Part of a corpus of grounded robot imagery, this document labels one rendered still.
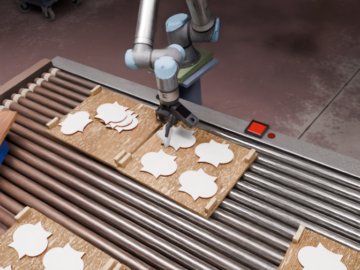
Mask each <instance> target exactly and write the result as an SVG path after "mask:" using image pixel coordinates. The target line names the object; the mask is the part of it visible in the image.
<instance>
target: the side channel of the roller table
mask: <svg viewBox="0 0 360 270"><path fill-rule="evenodd" d="M50 68H54V66H53V63H52V61H51V60H49V59H46V58H43V59H42V60H40V61H39V62H37V63H36V64H34V65H32V66H31V67H29V68H28V69H27V70H25V71H24V72H22V73H21V74H19V75H17V76H16V77H14V78H13V79H11V80H10V81H8V82H7V83H6V84H4V85H2V86H1V87H0V106H2V102H3V101H4V100H5V99H8V100H10V97H11V95H12V94H14V93H16V94H18V92H19V90H20V89H21V88H24V89H26V86H27V84H28V83H34V79H35V78H41V75H42V74H43V73H48V71H49V69H50Z"/></svg>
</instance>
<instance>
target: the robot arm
mask: <svg viewBox="0 0 360 270"><path fill-rule="evenodd" d="M159 2H160V0H140V5H139V12H138V20H137V26H136V34H135V38H134V45H133V49H130V50H127V52H126V54H125V63H126V66H127V67H128V68H129V69H135V70H155V75H156V81H157V88H158V91H159V94H158V95H156V98H157V99H158V100H160V105H159V106H158V108H157V109H156V110H155V114H156V120H157V121H159V122H161V123H163V124H166V125H165V126H164V127H163V130H158V132H157V135H158V136H159V137H160V138H161V139H162V140H164V147H165V148H167V147H168V146H169V145H170V140H171V135H172V133H173V128H172V126H176V124H177V123H178V122H180V121H182V122H183V123H184V124H185V125H186V126H188V127H189V128H190V129H192V128H194V127H195V126H196V125H197V124H198V122H199V119H198V118H197V117H196V116H195V115H194V114H193V113H192V112H190V111H189V110H188V109H187V108H186V107H184V106H183V105H182V104H181V103H180V102H179V89H178V80H177V76H178V73H179V71H180V68H181V66H185V65H189V64H191V63H193V62H194V61H195V60H196V59H197V52H196V51H195V49H194V46H193V45H192V42H209V43H211V42H216V41H217V40H218V37H219V28H220V19H219V18H217V17H214V15H213V14H212V13H211V12H210V11H209V8H208V4H207V0H186V2H187V5H188V8H189V10H190V13H191V17H192V18H189V16H188V15H187V14H185V13H181V14H176V15H174V16H172V17H170V18H169V19H168V20H167V21H166V32H167V36H168V42H169V47H168V48H167V49H153V43H154V36H155V29H156V21H157V17H158V9H159ZM157 114H158V116H159V118H158V117H157Z"/></svg>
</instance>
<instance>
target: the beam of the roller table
mask: <svg viewBox="0 0 360 270"><path fill-rule="evenodd" d="M51 61H52V64H53V66H54V68H56V69H59V70H61V71H63V72H66V73H68V74H71V75H73V76H76V77H79V78H81V79H85V80H87V81H90V82H92V83H95V84H98V85H101V86H103V87H106V88H109V89H112V90H114V91H117V92H120V93H122V94H125V95H128V96H131V97H133V98H136V99H138V100H142V101H144V102H147V103H150V104H152V105H155V106H159V105H160V100H158V99H157V98H156V95H158V94H159V91H157V90H155V89H152V88H149V87H146V86H143V85H140V84H137V83H135V82H132V81H129V80H126V79H123V78H120V77H117V76H114V75H112V74H108V73H106V72H103V71H100V70H97V69H94V68H92V67H89V66H85V65H82V64H80V63H77V62H74V61H71V60H68V59H66V58H63V57H59V56H57V57H55V58H54V59H52V60H51ZM179 102H180V103H181V104H182V105H183V106H184V107H186V108H187V109H188V110H189V111H190V112H192V113H193V114H194V115H195V116H196V117H197V118H198V119H199V122H201V123H204V124H207V125H209V126H212V127H214V128H217V129H220V130H223V131H226V132H229V133H231V134H234V135H236V136H239V137H242V138H244V139H247V140H250V141H253V142H255V143H258V144H261V145H264V146H266V147H269V148H272V149H274V150H277V151H280V152H282V153H285V154H288V155H291V156H294V157H296V158H299V159H301V160H304V161H307V162H310V163H313V164H315V165H318V166H321V167H323V168H326V169H329V170H331V171H334V172H336V173H339V174H342V175H345V176H348V177H351V178H353V179H356V180H358V181H360V160H356V159H354V158H351V157H348V156H345V155H342V154H340V153H337V152H334V151H330V150H328V149H325V148H322V147H319V146H316V145H314V144H311V143H308V142H305V141H302V140H299V139H296V138H293V137H290V136H287V135H285V134H282V133H279V132H276V131H273V130H270V129H268V130H267V132H266V133H265V134H264V136H263V137H262V139H259V138H256V137H254V136H251V135H249V134H246V133H244V130H245V129H246V127H247V126H248V125H249V124H250V122H247V121H244V120H242V119H239V118H236V117H232V116H230V115H227V114H224V113H221V112H218V111H216V110H213V109H209V108H206V107H204V106H201V105H198V104H195V103H192V102H190V101H187V100H183V99H180V98H179ZM269 133H273V134H275V138H273V139H271V138H269V137H268V136H267V135H268V134H269Z"/></svg>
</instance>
